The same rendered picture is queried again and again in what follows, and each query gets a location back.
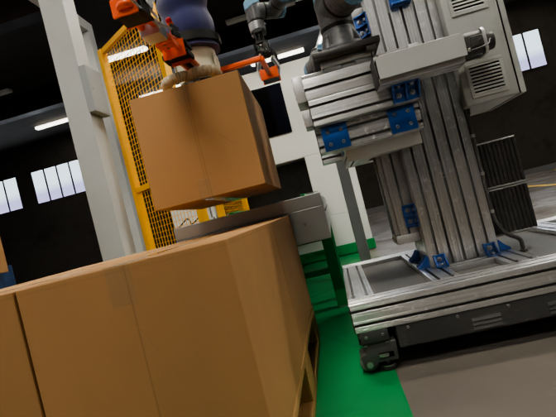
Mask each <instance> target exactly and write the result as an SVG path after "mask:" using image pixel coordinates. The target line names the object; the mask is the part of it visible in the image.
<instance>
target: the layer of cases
mask: <svg viewBox="0 0 556 417"><path fill-rule="evenodd" d="M310 310H311V300H310V297H309V291H308V287H307V284H306V280H305V277H304V271H303V267H302V264H301V260H300V254H299V252H298V248H297V245H296V241H295V235H294V232H293V228H292V225H291V221H290V216H289V215H287V216H284V217H280V218H274V219H271V220H267V221H264V222H260V223H254V224H251V225H247V226H244V227H240V228H234V229H231V230H227V231H224V232H218V233H215V234H211V235H208V236H204V237H198V238H195V239H192V240H188V241H185V242H179V243H176V244H172V245H169V246H165V247H159V248H156V249H152V250H149V251H145V252H139V253H136V254H132V255H129V256H123V257H119V258H116V259H112V260H109V261H103V262H99V263H96V264H93V265H89V266H83V267H80V268H77V269H73V270H71V271H65V272H61V273H59V274H55V275H52V276H47V277H43V278H40V279H37V280H32V281H28V282H25V283H22V284H19V285H13V286H10V287H7V288H3V289H0V417H293V413H294V407H295V398H296V393H297V388H298V383H299V378H300V368H301V363H302V358H303V353H304V344H305V339H306V333H307V328H308V323H309V315H310Z"/></svg>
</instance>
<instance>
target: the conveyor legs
mask: <svg viewBox="0 0 556 417"><path fill-rule="evenodd" d="M319 241H322V243H323V247H324V251H322V252H316V253H313V254H309V255H305V256H300V260H301V261H304V260H308V259H311V258H315V257H318V256H326V260H327V263H328V267H327V268H323V269H319V270H316V271H310V272H305V273H304V277H305V279H309V278H312V277H316V276H322V275H327V274H330V276H331V280H332V282H333V288H334V292H335V295H336V299H337V302H338V307H339V308H341V307H344V306H348V300H347V294H346V289H345V285H344V281H343V269H342V266H341V262H340V259H339V255H338V249H337V246H336V242H335V239H334V235H333V230H332V227H331V237H330V238H326V239H323V240H319ZM319 241H316V242H319Z"/></svg>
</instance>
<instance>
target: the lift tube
mask: <svg viewBox="0 0 556 417"><path fill-rule="evenodd" d="M156 10H157V12H158V14H159V15H160V17H161V22H162V23H164V24H166V22H165V19H166V18H167V17H170V18H171V20H172V22H173V24H174V25H175V26H177V27H178V28H179V30H180V32H181V31H185V30H189V29H196V28H203V29H209V30H212V31H215V29H214V24H213V19H212V17H211V15H210V14H209V11H208V9H207V0H156ZM166 25H167V24H166ZM188 42H189V43H190V44H191V45H192V46H209V47H211V48H213V49H214V50H215V54H216V55H217V54H218V53H219V52H220V46H219V44H218V43H217V42H216V41H213V40H208V39H197V40H191V41H188Z"/></svg>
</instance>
